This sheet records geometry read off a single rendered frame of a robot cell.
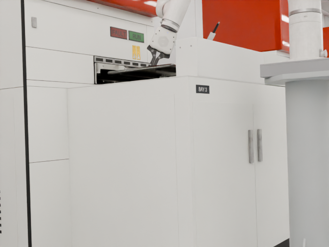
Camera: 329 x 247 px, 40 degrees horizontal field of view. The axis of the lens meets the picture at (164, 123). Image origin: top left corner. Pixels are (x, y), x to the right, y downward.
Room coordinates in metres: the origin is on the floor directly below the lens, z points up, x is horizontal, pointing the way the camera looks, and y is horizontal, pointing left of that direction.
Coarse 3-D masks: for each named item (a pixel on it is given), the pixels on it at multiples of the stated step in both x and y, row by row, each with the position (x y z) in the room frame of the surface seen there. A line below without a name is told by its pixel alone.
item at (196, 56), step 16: (176, 48) 1.67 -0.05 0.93; (192, 48) 1.63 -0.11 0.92; (208, 48) 1.68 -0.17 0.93; (224, 48) 1.77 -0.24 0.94; (240, 48) 1.88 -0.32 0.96; (176, 64) 1.67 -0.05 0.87; (192, 64) 1.63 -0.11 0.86; (208, 64) 1.68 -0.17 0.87; (224, 64) 1.77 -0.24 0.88; (240, 64) 1.88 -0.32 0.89; (256, 64) 1.99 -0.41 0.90; (240, 80) 1.87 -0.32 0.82; (256, 80) 1.99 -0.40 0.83
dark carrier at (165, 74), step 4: (164, 68) 1.97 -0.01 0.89; (168, 68) 1.98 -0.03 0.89; (172, 68) 1.98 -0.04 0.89; (128, 72) 2.08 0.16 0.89; (132, 72) 2.08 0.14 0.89; (136, 72) 2.09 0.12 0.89; (140, 72) 2.09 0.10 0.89; (144, 72) 2.10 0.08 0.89; (148, 72) 2.10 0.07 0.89; (152, 72) 2.11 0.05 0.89; (156, 72) 2.11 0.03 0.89; (160, 72) 2.12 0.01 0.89; (164, 72) 2.12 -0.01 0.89
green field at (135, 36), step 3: (129, 33) 2.27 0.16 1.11; (132, 33) 2.29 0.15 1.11; (135, 33) 2.31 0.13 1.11; (138, 33) 2.33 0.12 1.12; (132, 36) 2.29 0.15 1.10; (135, 36) 2.31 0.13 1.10; (138, 36) 2.33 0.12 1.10; (141, 36) 2.35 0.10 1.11; (132, 39) 2.29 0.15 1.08; (135, 39) 2.31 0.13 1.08; (138, 39) 2.33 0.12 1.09; (141, 39) 2.35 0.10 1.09
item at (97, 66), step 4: (96, 64) 2.08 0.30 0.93; (100, 64) 2.09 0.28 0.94; (104, 64) 2.12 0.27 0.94; (108, 64) 2.14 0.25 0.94; (96, 68) 2.07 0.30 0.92; (100, 68) 2.09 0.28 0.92; (104, 68) 2.11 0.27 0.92; (108, 68) 2.14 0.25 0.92; (112, 68) 2.16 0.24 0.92; (116, 68) 2.18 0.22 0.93; (120, 68) 2.20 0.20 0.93; (124, 68) 2.22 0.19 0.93; (128, 68) 2.25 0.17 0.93; (132, 68) 2.27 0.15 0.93; (96, 72) 2.07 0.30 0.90; (96, 76) 2.07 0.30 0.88; (96, 80) 2.07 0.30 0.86; (100, 80) 2.09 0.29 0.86; (104, 80) 2.11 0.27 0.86; (108, 80) 2.13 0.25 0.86; (112, 80) 2.15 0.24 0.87; (116, 80) 2.18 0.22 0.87; (120, 80) 2.20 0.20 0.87; (124, 80) 2.22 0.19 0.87
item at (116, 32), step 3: (111, 27) 2.17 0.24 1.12; (111, 30) 2.17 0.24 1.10; (114, 30) 2.19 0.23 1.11; (117, 30) 2.21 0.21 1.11; (120, 30) 2.22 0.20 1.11; (123, 30) 2.24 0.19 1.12; (126, 30) 2.26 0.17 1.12; (111, 33) 2.17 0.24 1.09; (114, 33) 2.19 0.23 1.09; (117, 33) 2.20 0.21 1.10; (120, 33) 2.22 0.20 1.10; (123, 33) 2.24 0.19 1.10; (126, 33) 2.26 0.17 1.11; (117, 36) 2.20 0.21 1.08; (120, 36) 2.22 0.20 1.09; (123, 36) 2.24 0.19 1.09; (126, 36) 2.26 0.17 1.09
